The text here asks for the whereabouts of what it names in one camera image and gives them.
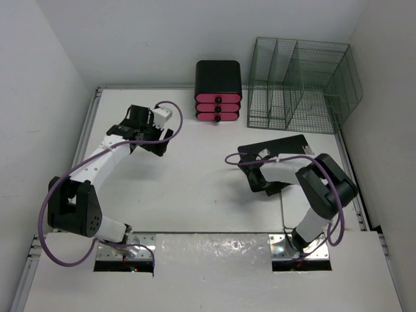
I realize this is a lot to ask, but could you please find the black clipboard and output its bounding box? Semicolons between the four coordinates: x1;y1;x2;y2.
237;134;315;198

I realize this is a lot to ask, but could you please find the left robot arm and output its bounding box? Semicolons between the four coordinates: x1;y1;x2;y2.
47;105;174;244

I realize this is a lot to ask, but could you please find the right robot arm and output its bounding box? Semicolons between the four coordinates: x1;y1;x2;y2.
249;153;358;253

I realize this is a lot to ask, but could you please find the black drawer cabinet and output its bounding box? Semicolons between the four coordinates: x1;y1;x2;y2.
194;60;242;98

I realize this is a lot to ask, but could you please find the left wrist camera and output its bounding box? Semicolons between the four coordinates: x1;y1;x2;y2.
151;107;173;129

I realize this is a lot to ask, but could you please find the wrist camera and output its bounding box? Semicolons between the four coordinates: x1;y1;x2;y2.
257;149;270;160
151;107;173;129

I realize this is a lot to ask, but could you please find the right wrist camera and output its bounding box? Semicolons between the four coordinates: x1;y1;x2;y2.
257;149;270;160

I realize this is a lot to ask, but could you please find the green wire mesh organizer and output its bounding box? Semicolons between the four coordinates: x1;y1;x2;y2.
247;37;363;134

